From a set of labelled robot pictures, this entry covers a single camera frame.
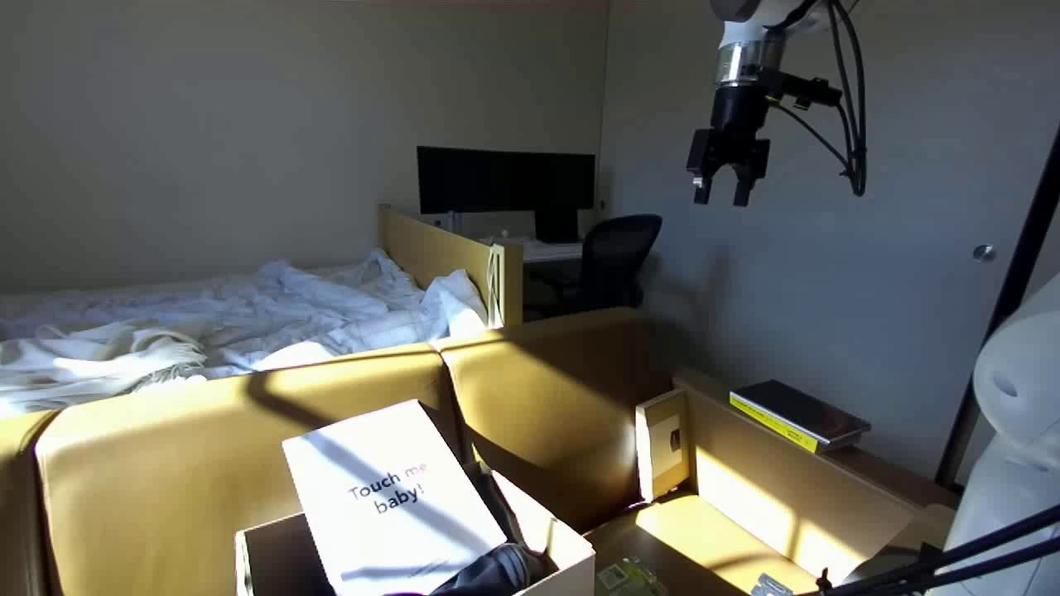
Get black and yellow book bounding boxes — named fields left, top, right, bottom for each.
left=727, top=378, right=876, bottom=457

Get white paper stack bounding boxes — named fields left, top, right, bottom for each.
left=280, top=397, right=512, bottom=596

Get brown cardboard box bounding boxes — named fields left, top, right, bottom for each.
left=233, top=471, right=600, bottom=596

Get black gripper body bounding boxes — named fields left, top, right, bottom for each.
left=687, top=80, right=775, bottom=183

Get black tripod legs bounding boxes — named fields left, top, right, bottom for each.
left=815, top=499, right=1060, bottom=596

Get crumpled white bed sheets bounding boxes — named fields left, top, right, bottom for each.
left=0, top=248, right=491, bottom=417

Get white desk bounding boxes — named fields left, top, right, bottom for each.
left=522, top=234, right=587, bottom=267

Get dark door frame post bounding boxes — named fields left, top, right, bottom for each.
left=937, top=125, right=1060, bottom=489

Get small green packet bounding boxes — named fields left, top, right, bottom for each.
left=593, top=553, right=672, bottom=596

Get open cardboard box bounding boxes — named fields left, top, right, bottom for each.
left=633, top=378, right=960, bottom=596

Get black office chair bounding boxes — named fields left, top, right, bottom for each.
left=578, top=212, right=667, bottom=314

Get black computer monitor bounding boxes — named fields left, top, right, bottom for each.
left=415, top=144, right=600, bottom=246

